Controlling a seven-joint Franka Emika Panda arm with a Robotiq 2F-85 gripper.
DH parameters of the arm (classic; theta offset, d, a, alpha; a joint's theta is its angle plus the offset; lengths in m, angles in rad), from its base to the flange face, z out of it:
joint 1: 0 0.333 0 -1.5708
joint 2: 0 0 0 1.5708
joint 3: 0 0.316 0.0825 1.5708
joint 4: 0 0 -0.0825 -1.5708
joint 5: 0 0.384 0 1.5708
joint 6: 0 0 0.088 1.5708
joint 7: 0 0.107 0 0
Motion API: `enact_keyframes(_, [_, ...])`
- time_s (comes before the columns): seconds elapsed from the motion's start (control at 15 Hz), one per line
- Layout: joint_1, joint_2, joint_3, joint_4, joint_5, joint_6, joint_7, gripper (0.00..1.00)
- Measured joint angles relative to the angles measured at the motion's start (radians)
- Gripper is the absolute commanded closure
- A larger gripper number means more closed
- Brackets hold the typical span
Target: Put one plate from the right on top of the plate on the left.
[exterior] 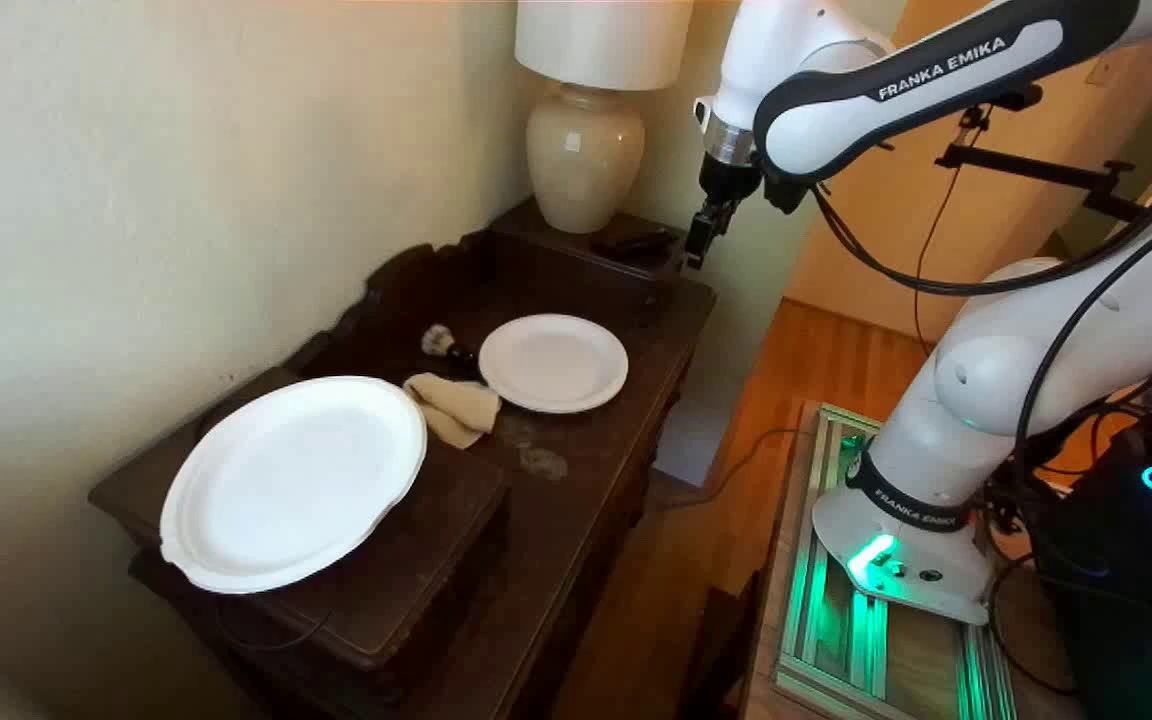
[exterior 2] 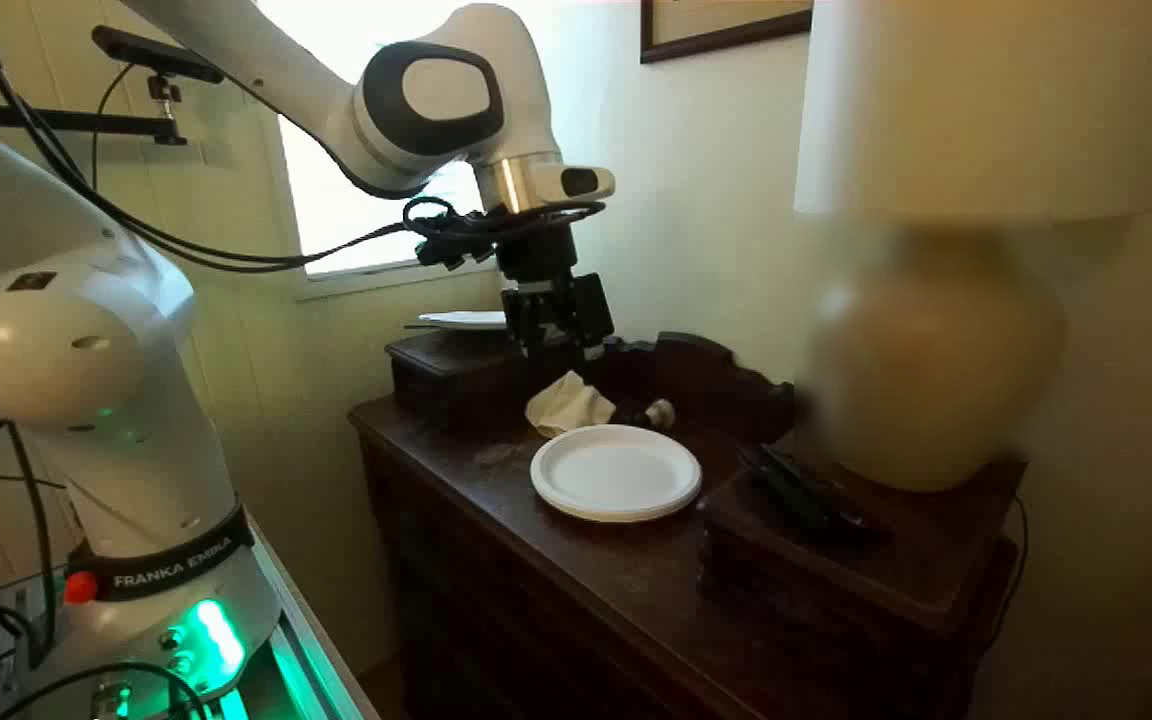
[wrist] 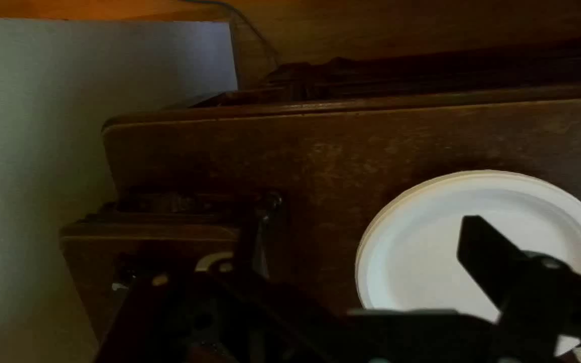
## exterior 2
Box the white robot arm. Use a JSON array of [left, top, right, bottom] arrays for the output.
[[0, 0, 614, 720]]

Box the dark wooden dresser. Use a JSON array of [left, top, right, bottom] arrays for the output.
[[349, 333, 1034, 720]]

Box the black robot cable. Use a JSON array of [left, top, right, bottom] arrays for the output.
[[0, 0, 608, 275]]

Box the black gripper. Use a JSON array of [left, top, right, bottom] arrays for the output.
[[497, 211, 614, 357]]

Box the small round beige object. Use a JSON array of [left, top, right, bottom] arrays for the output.
[[646, 401, 677, 427]]

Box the black remote control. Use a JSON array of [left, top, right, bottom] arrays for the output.
[[744, 443, 889, 545]]

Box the black camera on mount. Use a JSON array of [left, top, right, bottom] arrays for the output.
[[92, 24, 225, 105]]

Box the white plate on box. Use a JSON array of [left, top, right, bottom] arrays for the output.
[[406, 313, 509, 333]]

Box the white plate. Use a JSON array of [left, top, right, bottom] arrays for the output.
[[406, 313, 509, 333], [527, 423, 705, 526]]

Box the beige ceramic table lamp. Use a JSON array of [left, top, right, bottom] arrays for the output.
[[795, 0, 1152, 493]]

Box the dark wooden box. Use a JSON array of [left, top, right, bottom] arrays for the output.
[[389, 333, 523, 432]]

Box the crumpled beige paper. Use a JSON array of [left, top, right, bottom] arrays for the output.
[[523, 374, 618, 435]]

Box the dark framed picture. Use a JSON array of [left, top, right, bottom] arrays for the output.
[[639, 0, 814, 64]]

